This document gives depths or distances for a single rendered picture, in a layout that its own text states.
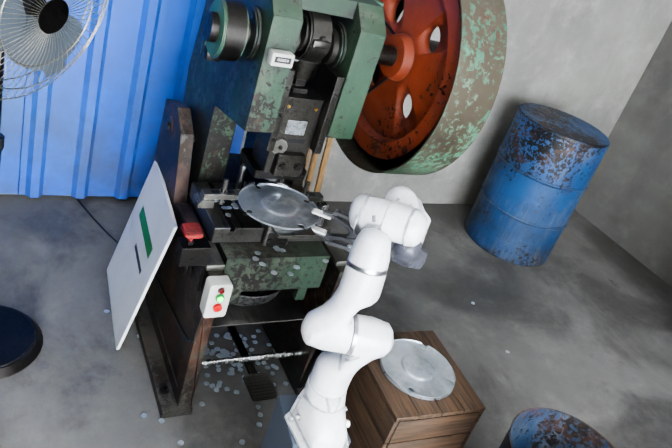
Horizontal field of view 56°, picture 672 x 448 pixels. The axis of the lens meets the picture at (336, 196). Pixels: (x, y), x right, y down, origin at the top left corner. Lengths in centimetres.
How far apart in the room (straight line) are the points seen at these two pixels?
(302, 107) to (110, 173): 158
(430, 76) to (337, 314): 88
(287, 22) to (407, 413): 133
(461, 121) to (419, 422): 103
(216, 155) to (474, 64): 99
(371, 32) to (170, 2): 133
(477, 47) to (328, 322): 91
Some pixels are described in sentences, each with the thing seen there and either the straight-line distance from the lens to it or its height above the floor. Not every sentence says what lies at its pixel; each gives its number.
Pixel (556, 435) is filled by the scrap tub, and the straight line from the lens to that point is 249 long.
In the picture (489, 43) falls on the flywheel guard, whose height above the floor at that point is 152.
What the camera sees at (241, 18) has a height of 139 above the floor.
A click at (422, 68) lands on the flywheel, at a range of 219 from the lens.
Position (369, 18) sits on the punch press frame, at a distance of 207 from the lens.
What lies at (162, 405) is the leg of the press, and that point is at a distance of 247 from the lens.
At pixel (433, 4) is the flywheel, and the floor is 155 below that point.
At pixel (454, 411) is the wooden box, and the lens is 238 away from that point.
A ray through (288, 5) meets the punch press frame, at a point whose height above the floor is 146.
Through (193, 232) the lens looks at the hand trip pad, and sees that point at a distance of 201.
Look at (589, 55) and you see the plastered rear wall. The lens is 473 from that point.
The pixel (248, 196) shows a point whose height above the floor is 78.
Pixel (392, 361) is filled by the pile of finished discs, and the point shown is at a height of 36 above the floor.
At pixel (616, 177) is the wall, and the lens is 526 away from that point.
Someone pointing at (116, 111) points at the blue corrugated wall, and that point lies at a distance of 330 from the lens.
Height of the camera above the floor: 187
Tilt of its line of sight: 27 degrees down
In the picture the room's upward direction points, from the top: 19 degrees clockwise
